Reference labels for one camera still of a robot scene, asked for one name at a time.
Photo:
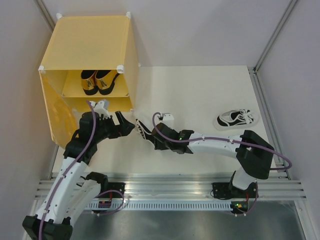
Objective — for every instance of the yellow cabinet door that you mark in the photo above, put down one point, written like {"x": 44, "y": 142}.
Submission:
{"x": 62, "y": 122}

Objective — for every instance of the gold loafer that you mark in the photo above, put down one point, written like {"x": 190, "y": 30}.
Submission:
{"x": 105, "y": 81}
{"x": 88, "y": 82}

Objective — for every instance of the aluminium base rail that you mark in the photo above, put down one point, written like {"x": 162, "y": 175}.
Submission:
{"x": 197, "y": 187}

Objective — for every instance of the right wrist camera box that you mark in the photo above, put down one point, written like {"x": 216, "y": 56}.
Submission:
{"x": 166, "y": 117}

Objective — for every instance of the aluminium frame post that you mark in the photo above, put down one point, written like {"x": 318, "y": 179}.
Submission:
{"x": 257, "y": 83}
{"x": 45, "y": 14}

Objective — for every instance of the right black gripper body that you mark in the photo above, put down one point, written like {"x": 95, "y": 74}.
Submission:
{"x": 158, "y": 145}

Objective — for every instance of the white slotted cable duct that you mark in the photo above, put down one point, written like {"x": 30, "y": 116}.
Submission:
{"x": 165, "y": 205}

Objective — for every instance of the black white sneaker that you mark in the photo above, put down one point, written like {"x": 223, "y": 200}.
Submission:
{"x": 144, "y": 131}
{"x": 236, "y": 119}

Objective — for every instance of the left aluminium frame post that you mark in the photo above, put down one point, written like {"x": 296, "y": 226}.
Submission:
{"x": 45, "y": 14}

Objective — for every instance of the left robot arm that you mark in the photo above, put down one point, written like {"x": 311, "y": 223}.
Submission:
{"x": 56, "y": 217}

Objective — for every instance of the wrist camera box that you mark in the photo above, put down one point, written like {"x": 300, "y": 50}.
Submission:
{"x": 101, "y": 108}
{"x": 166, "y": 117}

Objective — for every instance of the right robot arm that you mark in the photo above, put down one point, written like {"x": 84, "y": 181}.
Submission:
{"x": 251, "y": 151}

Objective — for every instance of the right aluminium frame post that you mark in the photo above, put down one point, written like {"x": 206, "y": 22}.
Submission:
{"x": 257, "y": 83}

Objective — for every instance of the yellow plastic shoe cabinet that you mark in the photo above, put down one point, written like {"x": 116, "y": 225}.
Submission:
{"x": 94, "y": 43}

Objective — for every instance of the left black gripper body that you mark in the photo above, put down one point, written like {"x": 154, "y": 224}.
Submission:
{"x": 108, "y": 129}

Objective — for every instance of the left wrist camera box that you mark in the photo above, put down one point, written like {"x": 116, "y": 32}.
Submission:
{"x": 101, "y": 108}

